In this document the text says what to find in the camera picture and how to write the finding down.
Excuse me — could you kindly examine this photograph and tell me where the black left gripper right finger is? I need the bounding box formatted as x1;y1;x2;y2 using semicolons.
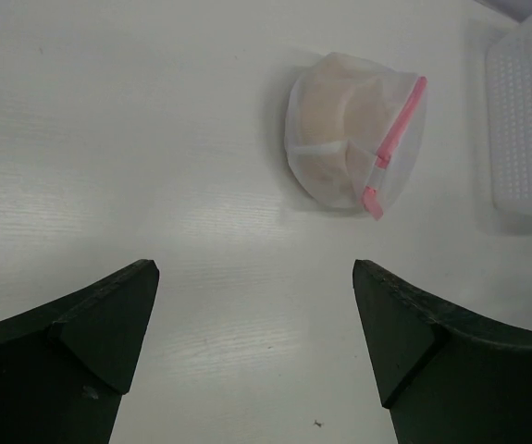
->
353;260;532;443

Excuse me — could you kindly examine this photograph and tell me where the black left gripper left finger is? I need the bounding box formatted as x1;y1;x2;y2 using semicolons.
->
0;259;159;443

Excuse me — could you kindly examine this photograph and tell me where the white mesh laundry bag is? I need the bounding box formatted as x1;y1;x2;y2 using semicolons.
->
284;53;427;219

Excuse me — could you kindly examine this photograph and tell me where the beige bra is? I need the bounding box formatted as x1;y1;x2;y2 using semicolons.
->
292;54;393;207

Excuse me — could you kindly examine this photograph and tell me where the white perforated plastic basket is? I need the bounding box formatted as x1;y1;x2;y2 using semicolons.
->
486;14;532;216

